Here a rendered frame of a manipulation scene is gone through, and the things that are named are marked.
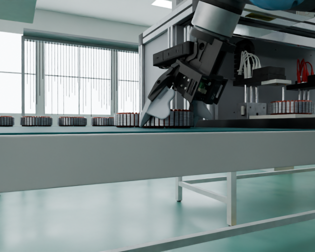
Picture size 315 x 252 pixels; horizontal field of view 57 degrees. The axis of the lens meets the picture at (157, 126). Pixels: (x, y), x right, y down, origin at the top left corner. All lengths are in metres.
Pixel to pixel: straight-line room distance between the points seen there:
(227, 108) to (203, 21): 0.56
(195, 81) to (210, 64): 0.04
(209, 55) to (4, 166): 0.36
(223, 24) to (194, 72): 0.09
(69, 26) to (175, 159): 7.11
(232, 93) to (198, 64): 0.53
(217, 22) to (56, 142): 0.33
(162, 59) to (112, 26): 7.08
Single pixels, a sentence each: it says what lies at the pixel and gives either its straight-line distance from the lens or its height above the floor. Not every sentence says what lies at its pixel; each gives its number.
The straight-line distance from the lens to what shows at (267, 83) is 0.88.
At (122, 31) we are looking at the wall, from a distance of 7.71.
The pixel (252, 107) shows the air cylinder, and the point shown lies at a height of 0.81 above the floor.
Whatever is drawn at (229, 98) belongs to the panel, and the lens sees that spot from 1.04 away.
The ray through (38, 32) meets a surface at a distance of 4.09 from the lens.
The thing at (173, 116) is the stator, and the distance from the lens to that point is 0.55.
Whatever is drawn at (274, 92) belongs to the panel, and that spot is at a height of 0.88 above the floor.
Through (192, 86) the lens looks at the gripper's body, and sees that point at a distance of 0.52.
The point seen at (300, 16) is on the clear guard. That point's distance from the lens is 0.96.
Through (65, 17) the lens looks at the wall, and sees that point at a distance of 7.44.
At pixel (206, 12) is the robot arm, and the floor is 0.94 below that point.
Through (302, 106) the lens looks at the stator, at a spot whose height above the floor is 0.80.
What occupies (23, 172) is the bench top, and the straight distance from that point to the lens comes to 0.29.
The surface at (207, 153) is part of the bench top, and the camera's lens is 0.35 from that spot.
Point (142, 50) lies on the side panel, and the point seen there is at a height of 1.05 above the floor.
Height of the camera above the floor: 0.76
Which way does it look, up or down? level
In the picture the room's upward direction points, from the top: straight up
